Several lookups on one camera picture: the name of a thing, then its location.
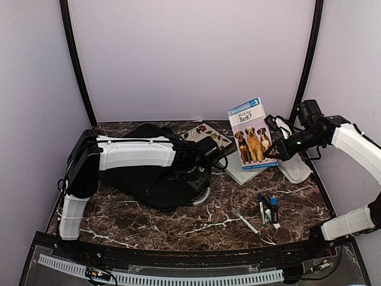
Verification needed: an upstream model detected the white green glue stick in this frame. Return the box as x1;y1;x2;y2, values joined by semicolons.
266;209;281;230

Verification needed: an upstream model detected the right black frame post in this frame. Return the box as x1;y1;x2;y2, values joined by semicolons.
289;0;324;124

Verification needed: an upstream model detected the grey shrink-wrapped notebook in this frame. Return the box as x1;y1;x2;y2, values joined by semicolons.
225;151;265;185

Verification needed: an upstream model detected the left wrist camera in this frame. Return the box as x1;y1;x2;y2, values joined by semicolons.
196;136;221;161

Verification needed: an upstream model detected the grey slotted cable duct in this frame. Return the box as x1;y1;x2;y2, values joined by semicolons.
38;254;284;285

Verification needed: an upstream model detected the blue-capped black highlighter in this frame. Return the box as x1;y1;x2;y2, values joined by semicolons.
270;196;279;224

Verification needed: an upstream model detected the black marker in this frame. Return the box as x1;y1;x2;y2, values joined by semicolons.
262;195;272;222

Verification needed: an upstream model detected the black front rail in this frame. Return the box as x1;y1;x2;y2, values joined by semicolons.
63;241;312;268

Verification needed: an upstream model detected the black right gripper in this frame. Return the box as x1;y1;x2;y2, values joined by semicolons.
265;128;324;161

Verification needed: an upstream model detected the black student bag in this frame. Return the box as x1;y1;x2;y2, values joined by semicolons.
97;123;215;211

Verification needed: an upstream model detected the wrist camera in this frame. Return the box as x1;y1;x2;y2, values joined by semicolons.
296;100;324;129
196;136;221;161

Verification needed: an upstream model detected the blue-capped white marker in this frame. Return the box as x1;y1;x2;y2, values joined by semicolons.
258;193;266;228

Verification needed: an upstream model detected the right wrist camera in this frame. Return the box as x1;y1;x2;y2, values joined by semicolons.
296;100;324;129

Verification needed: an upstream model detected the black frame post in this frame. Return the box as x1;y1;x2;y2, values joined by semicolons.
289;0;324;124
59;0;98;129

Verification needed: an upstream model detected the clear-capped white pen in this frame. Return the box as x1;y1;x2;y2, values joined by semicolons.
232;209;260;235

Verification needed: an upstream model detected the left black frame post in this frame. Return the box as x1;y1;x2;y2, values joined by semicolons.
59;0;98;129

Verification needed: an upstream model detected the white cloth pouch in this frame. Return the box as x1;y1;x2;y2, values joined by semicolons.
277;154;313;184

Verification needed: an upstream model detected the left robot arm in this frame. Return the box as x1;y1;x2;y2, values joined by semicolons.
57;124;217;260

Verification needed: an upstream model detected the dog picture book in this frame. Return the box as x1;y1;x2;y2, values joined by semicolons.
227;98;277;170

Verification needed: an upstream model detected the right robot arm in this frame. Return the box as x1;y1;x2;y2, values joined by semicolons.
265;115;380;259

